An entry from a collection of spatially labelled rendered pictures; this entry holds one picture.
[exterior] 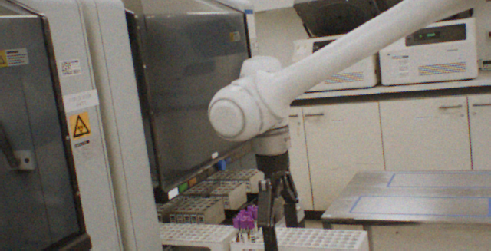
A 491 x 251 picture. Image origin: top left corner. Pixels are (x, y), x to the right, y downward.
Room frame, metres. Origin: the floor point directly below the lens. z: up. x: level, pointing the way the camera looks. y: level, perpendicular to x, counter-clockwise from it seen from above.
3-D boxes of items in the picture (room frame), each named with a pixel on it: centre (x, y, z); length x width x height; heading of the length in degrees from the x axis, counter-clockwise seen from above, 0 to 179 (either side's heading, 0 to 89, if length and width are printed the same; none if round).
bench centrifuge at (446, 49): (3.46, -1.25, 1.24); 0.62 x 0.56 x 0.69; 155
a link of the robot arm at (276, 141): (1.15, -0.05, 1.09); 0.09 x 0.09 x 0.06
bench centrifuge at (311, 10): (3.70, -0.72, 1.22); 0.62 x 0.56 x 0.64; 153
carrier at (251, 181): (1.67, 0.00, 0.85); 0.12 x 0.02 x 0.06; 154
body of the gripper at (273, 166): (1.15, -0.05, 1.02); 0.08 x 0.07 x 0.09; 155
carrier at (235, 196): (1.54, 0.07, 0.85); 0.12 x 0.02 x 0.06; 154
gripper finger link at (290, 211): (1.21, -0.07, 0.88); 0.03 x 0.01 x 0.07; 65
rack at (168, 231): (1.27, 0.21, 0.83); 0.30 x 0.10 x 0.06; 65
